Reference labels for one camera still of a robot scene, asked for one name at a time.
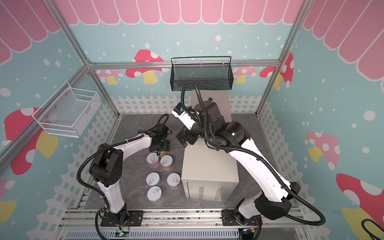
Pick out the yellow label can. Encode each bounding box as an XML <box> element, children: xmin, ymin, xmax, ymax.
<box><xmin>159</xmin><ymin>152</ymin><xmax>169</xmax><ymax>158</ymax></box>

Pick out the white wire wall basket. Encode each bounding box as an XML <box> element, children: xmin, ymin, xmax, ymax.
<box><xmin>32</xmin><ymin>82</ymin><xmax>102</xmax><ymax>138</ymax></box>

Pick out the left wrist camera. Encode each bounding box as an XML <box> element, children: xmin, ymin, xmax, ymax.
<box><xmin>154</xmin><ymin>124</ymin><xmax>169</xmax><ymax>139</ymax></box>

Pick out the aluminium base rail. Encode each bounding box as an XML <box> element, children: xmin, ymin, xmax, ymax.
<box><xmin>53</xmin><ymin>209</ymin><xmax>311</xmax><ymax>240</ymax></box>

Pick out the beige label can right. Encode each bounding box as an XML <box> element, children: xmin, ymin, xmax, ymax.
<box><xmin>167</xmin><ymin>173</ymin><xmax>181</xmax><ymax>190</ymax></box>

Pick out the black mesh wall basket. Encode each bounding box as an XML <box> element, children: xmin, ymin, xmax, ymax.
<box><xmin>170</xmin><ymin>56</ymin><xmax>234</xmax><ymax>91</ymax></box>

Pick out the black cable bottom right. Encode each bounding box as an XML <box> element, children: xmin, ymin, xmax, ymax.
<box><xmin>360</xmin><ymin>218</ymin><xmax>384</xmax><ymax>240</ymax></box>

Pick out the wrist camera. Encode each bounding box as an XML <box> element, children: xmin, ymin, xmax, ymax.
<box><xmin>172</xmin><ymin>103</ymin><xmax>197</xmax><ymax>130</ymax></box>
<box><xmin>154</xmin><ymin>124</ymin><xmax>169</xmax><ymax>139</ymax></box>

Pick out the orange label can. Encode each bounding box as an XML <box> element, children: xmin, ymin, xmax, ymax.
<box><xmin>160</xmin><ymin>155</ymin><xmax>174</xmax><ymax>171</ymax></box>

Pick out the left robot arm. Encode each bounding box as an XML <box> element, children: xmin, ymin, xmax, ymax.
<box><xmin>76</xmin><ymin>132</ymin><xmax>170</xmax><ymax>227</ymax></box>

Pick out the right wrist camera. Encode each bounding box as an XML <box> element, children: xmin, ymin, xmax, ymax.
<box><xmin>172</xmin><ymin>103</ymin><xmax>197</xmax><ymax>130</ymax></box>

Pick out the beige metal cabinet counter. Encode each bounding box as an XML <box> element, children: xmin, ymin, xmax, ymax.
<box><xmin>180</xmin><ymin>89</ymin><xmax>240</xmax><ymax>205</ymax></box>

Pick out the white lid can middle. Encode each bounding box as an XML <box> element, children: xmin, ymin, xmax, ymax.
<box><xmin>146</xmin><ymin>172</ymin><xmax>160</xmax><ymax>187</ymax></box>

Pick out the green label can front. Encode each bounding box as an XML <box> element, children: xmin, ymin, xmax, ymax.
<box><xmin>147</xmin><ymin>186</ymin><xmax>163</xmax><ymax>204</ymax></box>

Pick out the pink label can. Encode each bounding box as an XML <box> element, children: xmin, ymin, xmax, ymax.
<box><xmin>146</xmin><ymin>153</ymin><xmax>160</xmax><ymax>169</ymax></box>

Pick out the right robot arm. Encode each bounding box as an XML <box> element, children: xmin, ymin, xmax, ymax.
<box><xmin>172</xmin><ymin>81</ymin><xmax>326</xmax><ymax>226</ymax></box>

